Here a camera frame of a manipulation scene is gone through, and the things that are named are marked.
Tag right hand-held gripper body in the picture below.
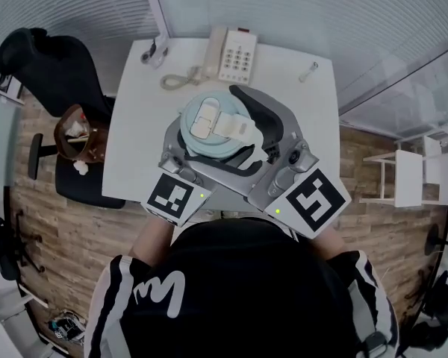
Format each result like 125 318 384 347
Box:
246 139 352 240

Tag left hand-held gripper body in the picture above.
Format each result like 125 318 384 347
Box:
146 150 213 227

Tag light blue bottle lid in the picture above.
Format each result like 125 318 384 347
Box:
178 89 265 156

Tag person's left forearm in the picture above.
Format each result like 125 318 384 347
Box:
128 213 177 269

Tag person's right forearm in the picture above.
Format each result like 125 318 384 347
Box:
312 224 349 261

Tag small clear plastic item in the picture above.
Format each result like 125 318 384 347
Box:
298 61 320 84

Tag white desk telephone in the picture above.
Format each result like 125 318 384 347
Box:
202 25 259 87

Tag small grey white device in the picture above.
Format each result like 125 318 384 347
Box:
140 34 170 70

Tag brown trash bin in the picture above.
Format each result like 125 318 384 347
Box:
55 104 110 163

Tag white shelf unit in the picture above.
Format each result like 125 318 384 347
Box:
359 148 448 209

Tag black white-striped shirt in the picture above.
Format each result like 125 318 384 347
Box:
83 217 400 358

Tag black office chair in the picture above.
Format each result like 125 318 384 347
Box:
0 27 127 210

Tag black chair with star base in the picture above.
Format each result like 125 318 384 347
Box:
405 223 448 351

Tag black swivel chair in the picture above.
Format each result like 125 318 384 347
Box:
0 210 46 283

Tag framed pictures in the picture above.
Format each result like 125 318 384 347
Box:
0 48 25 107

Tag white coiled telephone cord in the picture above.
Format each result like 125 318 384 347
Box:
160 65 211 92

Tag bundle of cables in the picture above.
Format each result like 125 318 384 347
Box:
46 310 87 347

